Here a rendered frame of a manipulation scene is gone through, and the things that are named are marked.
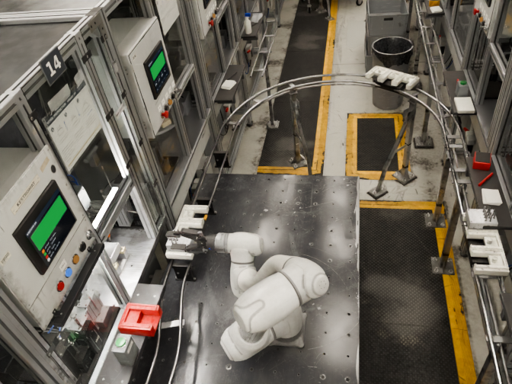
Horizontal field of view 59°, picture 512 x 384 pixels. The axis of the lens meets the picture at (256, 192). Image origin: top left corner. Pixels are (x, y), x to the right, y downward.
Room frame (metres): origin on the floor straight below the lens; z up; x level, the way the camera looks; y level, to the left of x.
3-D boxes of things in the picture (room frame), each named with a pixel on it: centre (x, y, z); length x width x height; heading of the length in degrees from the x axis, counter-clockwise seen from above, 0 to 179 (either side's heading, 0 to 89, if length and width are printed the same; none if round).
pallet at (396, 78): (2.97, -1.13, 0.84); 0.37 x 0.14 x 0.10; 42
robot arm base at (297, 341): (1.18, -0.05, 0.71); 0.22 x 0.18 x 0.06; 164
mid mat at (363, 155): (3.30, -1.17, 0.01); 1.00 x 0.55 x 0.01; 164
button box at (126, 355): (1.02, 0.64, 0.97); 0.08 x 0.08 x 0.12; 74
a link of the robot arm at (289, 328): (1.16, -0.03, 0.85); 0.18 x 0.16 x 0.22; 117
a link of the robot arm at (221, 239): (1.38, 0.18, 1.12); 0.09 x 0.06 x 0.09; 164
